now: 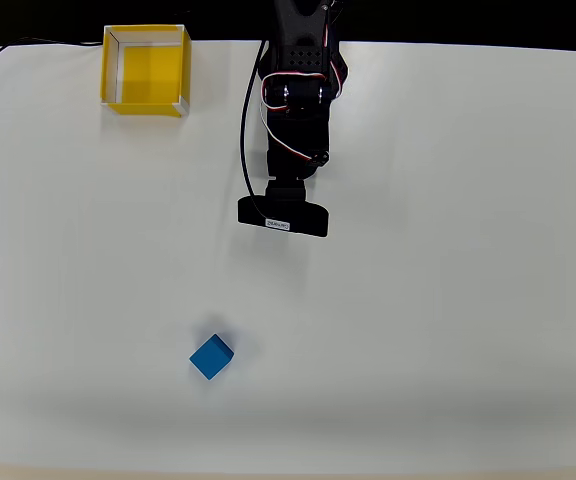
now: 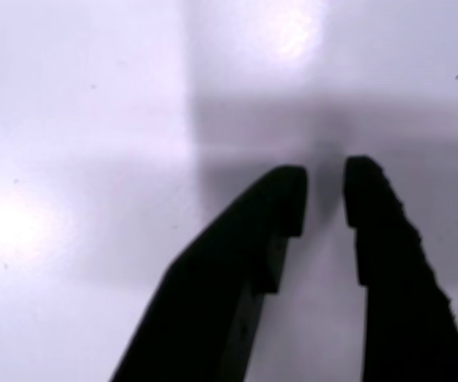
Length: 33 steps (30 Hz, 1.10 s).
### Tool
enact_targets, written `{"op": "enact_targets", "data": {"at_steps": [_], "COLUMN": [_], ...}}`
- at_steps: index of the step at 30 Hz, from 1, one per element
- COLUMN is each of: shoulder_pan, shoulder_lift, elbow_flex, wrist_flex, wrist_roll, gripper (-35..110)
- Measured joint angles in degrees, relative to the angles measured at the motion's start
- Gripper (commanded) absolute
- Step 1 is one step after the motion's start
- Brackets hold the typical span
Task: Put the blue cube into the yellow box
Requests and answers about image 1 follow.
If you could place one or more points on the black webcam with white label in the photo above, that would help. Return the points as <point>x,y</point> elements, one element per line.
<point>308,217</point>

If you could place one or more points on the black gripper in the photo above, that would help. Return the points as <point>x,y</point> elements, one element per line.
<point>292,169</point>

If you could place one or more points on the blue cube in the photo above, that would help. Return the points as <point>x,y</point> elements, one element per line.
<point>211,357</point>

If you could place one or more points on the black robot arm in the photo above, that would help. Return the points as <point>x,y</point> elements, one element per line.
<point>303,35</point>

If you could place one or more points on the yellow open cardboard box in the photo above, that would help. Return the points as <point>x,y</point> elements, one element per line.
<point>153,70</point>

